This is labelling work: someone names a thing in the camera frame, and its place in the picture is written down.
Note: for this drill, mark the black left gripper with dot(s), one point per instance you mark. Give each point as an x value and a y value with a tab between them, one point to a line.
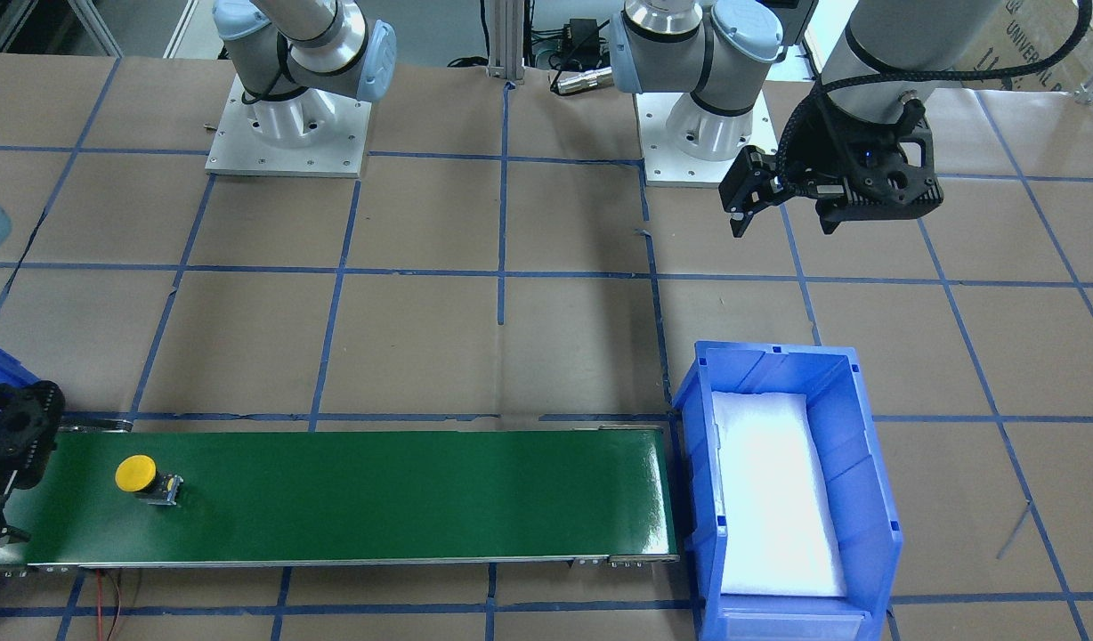
817	142

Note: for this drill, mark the yellow push button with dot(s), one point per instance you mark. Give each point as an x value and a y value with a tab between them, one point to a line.
140	476

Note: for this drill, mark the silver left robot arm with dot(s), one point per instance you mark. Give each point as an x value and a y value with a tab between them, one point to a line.
889	49

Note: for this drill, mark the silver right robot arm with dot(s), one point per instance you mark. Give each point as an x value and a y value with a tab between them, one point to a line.
308	73

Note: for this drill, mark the green conveyor belt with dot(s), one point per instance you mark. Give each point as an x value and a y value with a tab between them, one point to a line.
417	497

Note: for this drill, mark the black power adapter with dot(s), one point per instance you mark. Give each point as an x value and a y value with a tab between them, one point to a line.
581	37

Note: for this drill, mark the white foam pad bin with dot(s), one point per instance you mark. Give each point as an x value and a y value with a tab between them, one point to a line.
781	538

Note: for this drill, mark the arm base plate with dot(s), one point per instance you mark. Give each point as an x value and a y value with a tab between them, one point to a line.
317	134
686	146

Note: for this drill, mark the aluminium frame post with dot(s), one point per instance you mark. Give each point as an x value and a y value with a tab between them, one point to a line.
506	30

